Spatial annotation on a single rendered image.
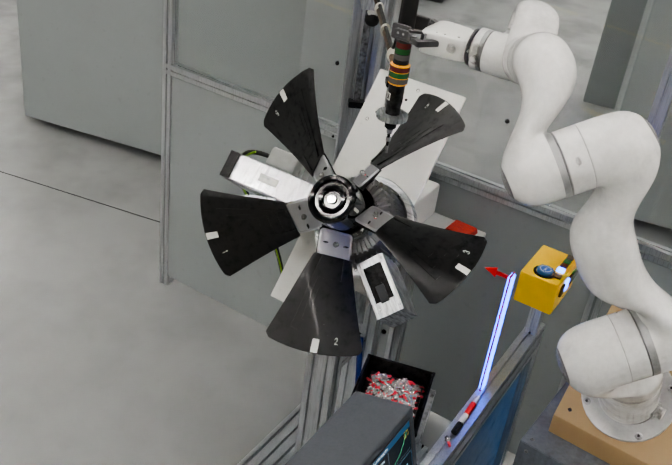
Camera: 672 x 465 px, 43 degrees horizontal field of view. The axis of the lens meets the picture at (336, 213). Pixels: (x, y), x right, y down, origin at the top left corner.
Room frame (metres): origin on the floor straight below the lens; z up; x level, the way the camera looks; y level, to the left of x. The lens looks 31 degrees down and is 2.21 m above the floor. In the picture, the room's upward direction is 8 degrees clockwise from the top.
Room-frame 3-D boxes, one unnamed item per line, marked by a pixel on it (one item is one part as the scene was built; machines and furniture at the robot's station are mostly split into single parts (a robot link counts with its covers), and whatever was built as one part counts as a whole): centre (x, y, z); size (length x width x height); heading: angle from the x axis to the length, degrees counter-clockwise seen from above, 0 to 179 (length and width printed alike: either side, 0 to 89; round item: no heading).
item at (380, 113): (1.74, -0.09, 1.49); 0.09 x 0.07 x 0.10; 6
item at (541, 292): (1.82, -0.55, 1.02); 0.16 x 0.10 x 0.11; 151
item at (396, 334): (2.27, -0.25, 0.41); 0.04 x 0.04 x 0.83; 61
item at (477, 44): (1.65, -0.24, 1.65); 0.09 x 0.03 x 0.08; 151
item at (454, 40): (1.68, -0.19, 1.65); 0.11 x 0.10 x 0.07; 61
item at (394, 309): (1.73, -0.15, 0.98); 0.20 x 0.16 x 0.20; 151
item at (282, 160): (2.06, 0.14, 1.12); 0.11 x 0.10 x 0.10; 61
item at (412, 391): (1.48, -0.18, 0.84); 0.19 x 0.14 x 0.04; 167
